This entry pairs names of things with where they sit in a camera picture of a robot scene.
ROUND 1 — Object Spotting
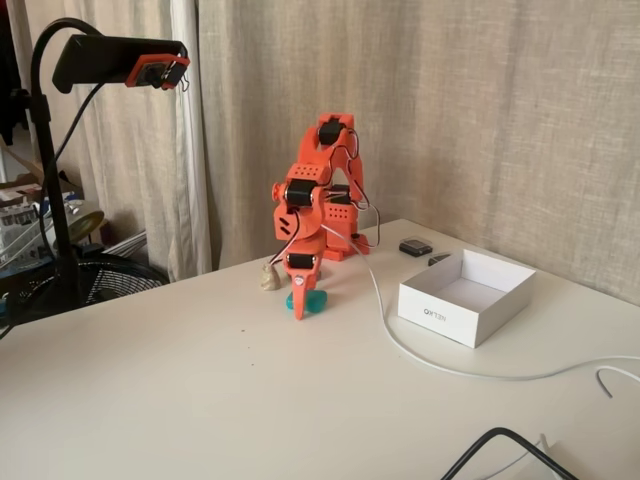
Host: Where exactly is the orange gripper black servo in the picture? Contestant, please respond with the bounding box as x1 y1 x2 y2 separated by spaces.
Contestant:
282 234 325 322

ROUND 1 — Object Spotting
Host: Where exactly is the teal green rounded cube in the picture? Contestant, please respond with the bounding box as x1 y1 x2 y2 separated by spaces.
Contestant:
284 289 329 315

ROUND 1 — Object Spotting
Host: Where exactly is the white cardboard box bin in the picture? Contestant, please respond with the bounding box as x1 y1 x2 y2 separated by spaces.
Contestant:
397 248 537 349

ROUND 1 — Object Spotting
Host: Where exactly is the beige small figurine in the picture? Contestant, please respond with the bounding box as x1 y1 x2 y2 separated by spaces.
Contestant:
259 263 284 292

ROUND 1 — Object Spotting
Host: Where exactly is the black case clear lid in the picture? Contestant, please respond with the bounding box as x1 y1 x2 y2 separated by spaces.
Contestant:
398 234 434 258

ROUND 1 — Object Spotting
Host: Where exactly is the white slatted rack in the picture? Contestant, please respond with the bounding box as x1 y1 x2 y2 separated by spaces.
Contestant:
99 229 149 259

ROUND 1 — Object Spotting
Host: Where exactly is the black floor fan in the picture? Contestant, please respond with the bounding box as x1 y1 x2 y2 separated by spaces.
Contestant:
0 248 171 326

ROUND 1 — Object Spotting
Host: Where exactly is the brass coloured lamp shade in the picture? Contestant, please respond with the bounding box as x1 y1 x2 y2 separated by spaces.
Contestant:
63 198 106 242

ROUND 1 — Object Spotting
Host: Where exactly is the beige wide curtain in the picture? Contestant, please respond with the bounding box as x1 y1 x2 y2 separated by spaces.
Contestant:
197 0 640 306

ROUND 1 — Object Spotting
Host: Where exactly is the black gooseneck stand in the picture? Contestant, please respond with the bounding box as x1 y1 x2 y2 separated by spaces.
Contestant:
9 17 106 311

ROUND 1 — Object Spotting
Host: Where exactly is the brown cardboard box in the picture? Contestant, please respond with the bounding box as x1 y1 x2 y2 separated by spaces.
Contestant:
0 144 84 202

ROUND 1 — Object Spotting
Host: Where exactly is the black phone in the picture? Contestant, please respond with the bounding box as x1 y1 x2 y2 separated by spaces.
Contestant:
52 34 190 94

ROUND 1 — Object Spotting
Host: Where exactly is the long white cable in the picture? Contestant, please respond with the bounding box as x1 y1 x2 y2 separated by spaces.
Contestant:
322 223 640 382

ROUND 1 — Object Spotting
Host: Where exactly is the arm servo wire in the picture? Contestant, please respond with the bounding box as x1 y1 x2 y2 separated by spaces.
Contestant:
329 128 387 248

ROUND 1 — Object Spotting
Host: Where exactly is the camera on black stand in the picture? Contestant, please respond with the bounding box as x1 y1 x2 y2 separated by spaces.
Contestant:
7 0 214 282

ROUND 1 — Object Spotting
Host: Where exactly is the black thick cable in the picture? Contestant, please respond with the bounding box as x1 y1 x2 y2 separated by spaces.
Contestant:
439 426 581 480

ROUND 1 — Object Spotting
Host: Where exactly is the orange camera mount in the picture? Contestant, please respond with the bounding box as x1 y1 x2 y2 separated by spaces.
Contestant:
125 55 191 92

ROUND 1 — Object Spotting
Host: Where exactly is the black camera cable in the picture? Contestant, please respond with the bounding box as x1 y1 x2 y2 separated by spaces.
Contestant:
39 82 104 261

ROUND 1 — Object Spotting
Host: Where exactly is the short white cable end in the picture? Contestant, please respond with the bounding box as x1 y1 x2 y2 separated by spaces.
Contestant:
594 366 640 399

